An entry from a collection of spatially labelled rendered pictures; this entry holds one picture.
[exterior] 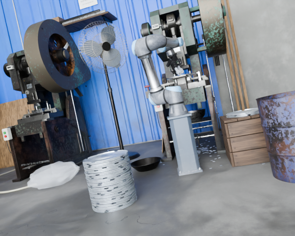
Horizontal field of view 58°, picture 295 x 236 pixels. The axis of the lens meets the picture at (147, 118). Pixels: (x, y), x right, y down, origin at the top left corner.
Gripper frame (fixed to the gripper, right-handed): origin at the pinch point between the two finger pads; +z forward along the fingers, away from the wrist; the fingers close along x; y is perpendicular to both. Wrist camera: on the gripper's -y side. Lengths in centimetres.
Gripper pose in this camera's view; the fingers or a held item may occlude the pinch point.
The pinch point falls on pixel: (179, 74)
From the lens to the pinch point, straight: 256.2
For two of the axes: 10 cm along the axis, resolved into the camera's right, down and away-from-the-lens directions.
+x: 7.1, -5.0, 4.9
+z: 4.5, 8.6, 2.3
